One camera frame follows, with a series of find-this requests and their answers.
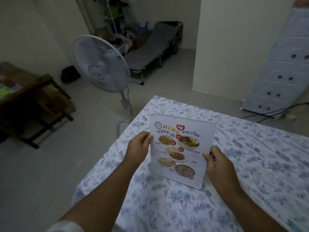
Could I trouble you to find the green hanging cloth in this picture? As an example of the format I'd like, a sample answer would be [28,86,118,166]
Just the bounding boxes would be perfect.
[104,2,121,20]

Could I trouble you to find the black fan cable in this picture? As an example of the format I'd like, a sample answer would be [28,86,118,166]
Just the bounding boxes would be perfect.
[125,86,136,117]

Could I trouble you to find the person's left forearm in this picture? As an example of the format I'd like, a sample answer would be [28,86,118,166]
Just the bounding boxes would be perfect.
[57,156,143,232]

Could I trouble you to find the white standing fan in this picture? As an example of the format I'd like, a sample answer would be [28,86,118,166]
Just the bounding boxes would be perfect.
[72,35,136,137]

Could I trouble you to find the grey folding bed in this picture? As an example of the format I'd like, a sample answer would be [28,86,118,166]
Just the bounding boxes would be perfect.
[123,21,184,86]

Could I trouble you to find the blue plastic stool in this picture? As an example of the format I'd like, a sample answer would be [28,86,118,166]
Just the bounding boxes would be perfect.
[135,21,151,34]

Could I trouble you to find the green papers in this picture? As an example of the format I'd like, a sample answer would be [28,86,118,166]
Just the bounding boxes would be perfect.
[0,82,23,100]

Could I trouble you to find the white plastic drawer cabinet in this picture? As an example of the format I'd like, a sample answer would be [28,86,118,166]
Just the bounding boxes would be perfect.
[242,7,309,119]

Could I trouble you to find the blue floral tablecloth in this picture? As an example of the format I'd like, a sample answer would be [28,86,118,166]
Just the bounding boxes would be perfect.
[71,95,309,232]

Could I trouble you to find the clear acrylic menu stand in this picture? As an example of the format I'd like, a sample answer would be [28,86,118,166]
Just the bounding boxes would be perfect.
[148,113,217,190]

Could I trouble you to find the black floor cable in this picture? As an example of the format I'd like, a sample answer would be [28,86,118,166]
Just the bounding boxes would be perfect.
[240,102,309,123]

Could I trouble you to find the person's right forearm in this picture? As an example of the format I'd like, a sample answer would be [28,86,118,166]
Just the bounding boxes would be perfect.
[217,185,291,232]

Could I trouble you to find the person's left hand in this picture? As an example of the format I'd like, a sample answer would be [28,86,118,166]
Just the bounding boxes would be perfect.
[124,131,154,168]

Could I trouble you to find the black bag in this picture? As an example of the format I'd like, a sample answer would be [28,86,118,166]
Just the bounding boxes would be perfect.
[60,66,81,84]

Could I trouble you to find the person's right hand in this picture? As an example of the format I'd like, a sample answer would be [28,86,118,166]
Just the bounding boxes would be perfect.
[202,146,239,192]

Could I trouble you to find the white sleeve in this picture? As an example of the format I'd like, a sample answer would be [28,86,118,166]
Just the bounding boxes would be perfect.
[47,220,85,232]

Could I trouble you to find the dark wooden table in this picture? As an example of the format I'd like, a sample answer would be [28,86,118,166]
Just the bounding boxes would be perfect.
[0,61,76,150]

